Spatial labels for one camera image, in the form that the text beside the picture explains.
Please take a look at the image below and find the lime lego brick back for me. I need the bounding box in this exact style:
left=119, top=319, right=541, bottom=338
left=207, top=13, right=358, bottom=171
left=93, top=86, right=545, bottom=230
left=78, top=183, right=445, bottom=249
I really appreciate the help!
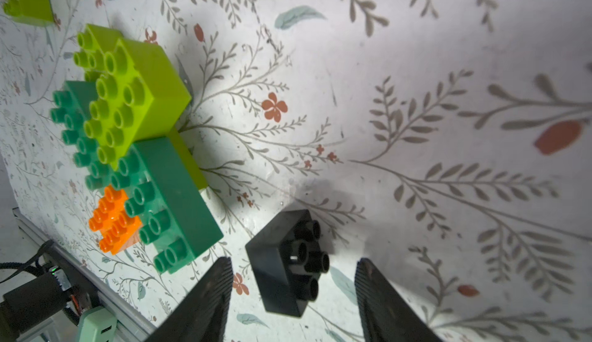
left=83, top=38, right=191, bottom=170

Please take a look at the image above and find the extra dark green lego brick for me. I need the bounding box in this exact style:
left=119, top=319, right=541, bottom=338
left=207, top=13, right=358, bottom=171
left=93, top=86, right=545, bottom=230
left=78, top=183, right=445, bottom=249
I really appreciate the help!
left=50, top=81, right=113, bottom=191

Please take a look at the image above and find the metal base rail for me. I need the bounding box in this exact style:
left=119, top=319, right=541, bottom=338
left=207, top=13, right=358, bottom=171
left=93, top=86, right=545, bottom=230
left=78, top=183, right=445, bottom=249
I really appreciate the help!
left=13, top=209, right=156, bottom=341

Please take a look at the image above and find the dark green lego brick back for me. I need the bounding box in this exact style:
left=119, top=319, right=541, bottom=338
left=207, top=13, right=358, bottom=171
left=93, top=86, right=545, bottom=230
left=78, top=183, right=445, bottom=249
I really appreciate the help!
left=111, top=137, right=224, bottom=274

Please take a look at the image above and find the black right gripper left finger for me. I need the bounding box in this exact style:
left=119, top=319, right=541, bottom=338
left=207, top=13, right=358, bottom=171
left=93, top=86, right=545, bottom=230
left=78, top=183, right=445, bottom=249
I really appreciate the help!
left=147, top=257, right=234, bottom=341

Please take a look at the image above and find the orange lego brick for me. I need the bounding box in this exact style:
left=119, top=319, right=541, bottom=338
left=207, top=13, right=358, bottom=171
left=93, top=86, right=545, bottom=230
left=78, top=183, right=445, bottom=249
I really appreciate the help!
left=88, top=185, right=142, bottom=255

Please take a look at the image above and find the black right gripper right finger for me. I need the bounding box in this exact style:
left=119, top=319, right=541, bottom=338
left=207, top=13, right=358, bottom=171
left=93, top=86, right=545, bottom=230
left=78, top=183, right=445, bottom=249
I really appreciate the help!
left=355, top=258, right=441, bottom=342

